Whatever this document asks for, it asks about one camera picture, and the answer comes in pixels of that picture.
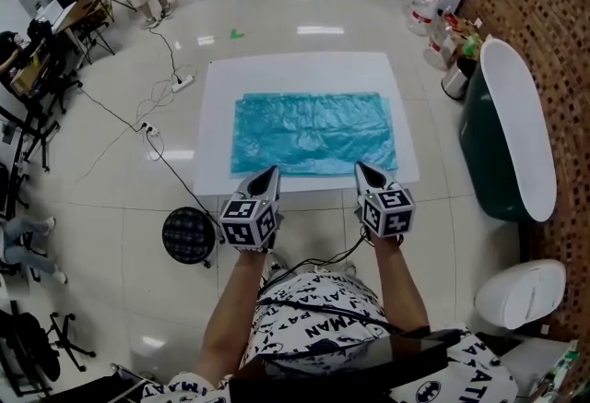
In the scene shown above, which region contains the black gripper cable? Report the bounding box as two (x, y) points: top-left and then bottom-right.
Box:
(260, 225), (372, 296)

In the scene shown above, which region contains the steel pedal bin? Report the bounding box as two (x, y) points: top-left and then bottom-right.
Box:
(441, 56), (477, 101)

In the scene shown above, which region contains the black chest device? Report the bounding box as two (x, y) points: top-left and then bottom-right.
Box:
(228, 327), (463, 403)

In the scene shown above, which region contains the blue plastic bag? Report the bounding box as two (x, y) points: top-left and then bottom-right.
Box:
(229, 90), (400, 177)

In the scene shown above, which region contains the green packaging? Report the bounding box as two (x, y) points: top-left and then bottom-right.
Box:
(537, 339), (583, 403)

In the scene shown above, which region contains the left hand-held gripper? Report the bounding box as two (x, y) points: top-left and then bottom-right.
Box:
(217, 164), (284, 254)

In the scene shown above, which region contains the black metal rack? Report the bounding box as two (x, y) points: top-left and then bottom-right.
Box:
(0, 104), (62, 219)

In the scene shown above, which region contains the wooden desk with black legs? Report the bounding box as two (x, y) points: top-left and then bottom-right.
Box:
(45, 0), (138, 66)

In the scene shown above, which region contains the white toilet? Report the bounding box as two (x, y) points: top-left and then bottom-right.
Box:
(474, 258), (568, 331)

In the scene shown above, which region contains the black swivel chair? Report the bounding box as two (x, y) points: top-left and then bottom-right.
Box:
(0, 298), (97, 398)

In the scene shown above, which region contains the person's right forearm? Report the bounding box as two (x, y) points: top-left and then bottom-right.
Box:
(370, 233), (432, 334)

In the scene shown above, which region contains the white floor board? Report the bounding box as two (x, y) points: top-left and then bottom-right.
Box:
(192, 51), (422, 196)

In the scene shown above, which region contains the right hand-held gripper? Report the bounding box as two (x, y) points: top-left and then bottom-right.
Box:
(353, 161), (417, 239)

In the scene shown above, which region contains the round black stool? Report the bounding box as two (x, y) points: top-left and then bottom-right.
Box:
(161, 205), (218, 269)

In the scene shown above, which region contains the black floor cable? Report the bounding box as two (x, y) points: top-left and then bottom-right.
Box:
(76, 85), (223, 230)

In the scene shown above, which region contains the person's printed white clothing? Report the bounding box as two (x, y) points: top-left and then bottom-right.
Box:
(137, 266), (518, 403)

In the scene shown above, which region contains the person's left forearm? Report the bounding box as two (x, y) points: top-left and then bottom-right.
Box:
(191, 247), (271, 389)

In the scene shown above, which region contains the green and white bathtub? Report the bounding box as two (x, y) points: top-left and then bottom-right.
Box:
(457, 37), (559, 224)

